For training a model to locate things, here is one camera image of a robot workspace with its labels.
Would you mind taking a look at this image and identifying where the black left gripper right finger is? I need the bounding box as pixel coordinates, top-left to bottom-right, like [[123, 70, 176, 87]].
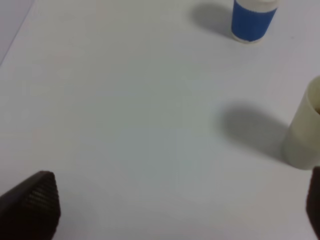
[[306, 166, 320, 238]]

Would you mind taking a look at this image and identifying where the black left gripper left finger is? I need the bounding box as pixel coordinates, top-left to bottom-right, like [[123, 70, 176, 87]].
[[0, 171, 61, 240]]

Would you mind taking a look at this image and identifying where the light green plastic cup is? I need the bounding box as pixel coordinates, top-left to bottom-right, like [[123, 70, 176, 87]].
[[282, 76, 320, 170]]

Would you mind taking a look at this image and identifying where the blue and white paper cup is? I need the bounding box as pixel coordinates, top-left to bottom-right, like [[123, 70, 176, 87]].
[[231, 0, 279, 44]]

